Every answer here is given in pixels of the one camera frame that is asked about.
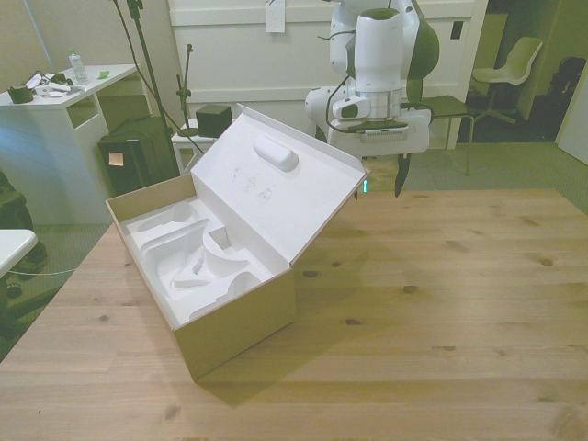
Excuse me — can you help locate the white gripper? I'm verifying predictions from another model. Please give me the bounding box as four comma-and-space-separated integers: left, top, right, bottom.
353, 106, 432, 203

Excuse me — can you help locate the brown cardboard box white insert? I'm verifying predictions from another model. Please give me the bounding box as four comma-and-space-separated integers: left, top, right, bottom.
105, 102, 370, 382

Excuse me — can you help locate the black seat metal chair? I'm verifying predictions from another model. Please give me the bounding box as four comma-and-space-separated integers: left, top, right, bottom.
402, 78, 476, 177

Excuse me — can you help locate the white swivel chair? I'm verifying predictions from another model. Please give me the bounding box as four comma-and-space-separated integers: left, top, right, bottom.
469, 35, 544, 125

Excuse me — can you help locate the black cube speaker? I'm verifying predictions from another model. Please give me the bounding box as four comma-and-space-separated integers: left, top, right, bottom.
195, 104, 233, 138

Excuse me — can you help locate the small white side table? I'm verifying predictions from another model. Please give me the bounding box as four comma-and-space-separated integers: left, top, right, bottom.
170, 118, 240, 176

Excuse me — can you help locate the white paper sheet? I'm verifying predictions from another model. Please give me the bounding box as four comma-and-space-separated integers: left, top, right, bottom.
264, 0, 287, 34

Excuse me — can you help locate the black microphone stand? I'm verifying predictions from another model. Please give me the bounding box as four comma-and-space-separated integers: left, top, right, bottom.
175, 42, 200, 139

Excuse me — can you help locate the black case on floor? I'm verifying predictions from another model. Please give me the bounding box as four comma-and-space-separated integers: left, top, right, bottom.
96, 116, 181, 197

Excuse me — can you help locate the black tripod stand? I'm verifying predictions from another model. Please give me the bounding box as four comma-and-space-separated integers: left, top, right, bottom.
109, 0, 203, 157

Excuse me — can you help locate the white desk cabinet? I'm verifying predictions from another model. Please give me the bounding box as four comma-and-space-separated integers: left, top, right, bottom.
0, 62, 144, 226

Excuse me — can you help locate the clear plastic bottle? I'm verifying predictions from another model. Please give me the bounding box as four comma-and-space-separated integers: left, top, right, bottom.
67, 46, 90, 86

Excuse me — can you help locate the white round table edge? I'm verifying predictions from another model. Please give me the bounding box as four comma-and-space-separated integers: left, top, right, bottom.
0, 228, 39, 279

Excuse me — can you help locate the black round holder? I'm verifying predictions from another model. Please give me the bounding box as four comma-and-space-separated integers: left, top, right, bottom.
6, 85, 34, 105

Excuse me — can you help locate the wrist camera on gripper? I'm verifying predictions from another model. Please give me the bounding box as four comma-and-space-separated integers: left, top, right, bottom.
331, 96, 411, 138

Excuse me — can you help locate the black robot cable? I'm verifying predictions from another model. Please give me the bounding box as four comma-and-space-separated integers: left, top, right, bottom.
314, 28, 364, 143

